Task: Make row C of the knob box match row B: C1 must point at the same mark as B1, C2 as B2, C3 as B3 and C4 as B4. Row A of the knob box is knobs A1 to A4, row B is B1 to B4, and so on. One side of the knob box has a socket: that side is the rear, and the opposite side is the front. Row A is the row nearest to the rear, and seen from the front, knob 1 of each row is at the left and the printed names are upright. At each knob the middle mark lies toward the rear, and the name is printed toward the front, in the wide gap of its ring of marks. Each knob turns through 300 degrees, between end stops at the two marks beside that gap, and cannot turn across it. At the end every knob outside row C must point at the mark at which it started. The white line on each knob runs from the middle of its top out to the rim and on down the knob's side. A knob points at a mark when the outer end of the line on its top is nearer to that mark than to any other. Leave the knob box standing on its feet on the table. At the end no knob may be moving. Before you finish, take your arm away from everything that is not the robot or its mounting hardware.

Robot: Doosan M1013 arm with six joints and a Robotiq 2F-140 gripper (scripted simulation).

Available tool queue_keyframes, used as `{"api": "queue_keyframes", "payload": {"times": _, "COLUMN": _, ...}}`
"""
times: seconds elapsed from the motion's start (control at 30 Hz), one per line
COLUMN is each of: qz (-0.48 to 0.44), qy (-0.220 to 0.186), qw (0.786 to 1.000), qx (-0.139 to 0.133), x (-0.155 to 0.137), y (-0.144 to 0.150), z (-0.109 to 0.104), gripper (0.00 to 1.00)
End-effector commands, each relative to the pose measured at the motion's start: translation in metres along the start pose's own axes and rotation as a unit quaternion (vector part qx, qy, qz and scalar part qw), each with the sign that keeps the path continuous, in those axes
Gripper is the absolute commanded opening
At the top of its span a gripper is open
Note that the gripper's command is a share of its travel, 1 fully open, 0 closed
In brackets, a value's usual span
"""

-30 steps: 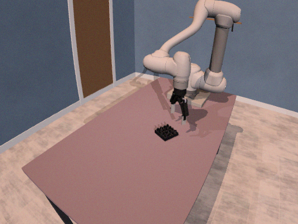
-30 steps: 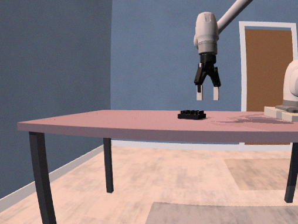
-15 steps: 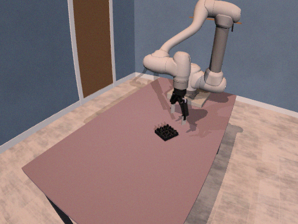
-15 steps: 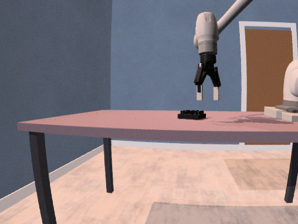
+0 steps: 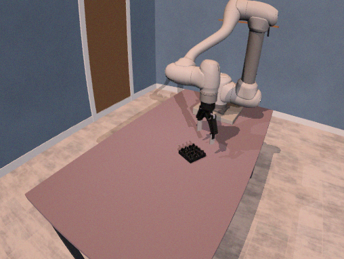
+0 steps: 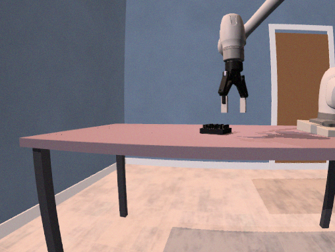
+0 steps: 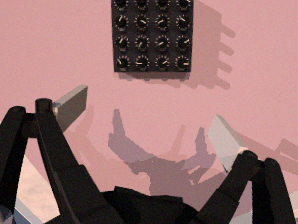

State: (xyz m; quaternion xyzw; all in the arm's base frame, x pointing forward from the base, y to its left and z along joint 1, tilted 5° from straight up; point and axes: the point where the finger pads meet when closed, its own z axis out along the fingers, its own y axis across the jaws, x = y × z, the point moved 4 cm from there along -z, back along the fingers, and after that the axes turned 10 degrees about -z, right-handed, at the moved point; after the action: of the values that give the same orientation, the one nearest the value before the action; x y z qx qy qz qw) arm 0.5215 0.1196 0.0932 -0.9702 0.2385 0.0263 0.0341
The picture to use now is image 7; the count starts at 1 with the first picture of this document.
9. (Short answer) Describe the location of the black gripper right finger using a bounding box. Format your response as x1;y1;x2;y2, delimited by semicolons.
188;114;296;224

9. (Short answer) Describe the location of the black knob box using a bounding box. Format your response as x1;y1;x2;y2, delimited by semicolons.
111;0;194;72

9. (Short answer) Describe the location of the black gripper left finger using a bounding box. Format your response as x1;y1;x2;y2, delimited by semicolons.
0;84;125;224

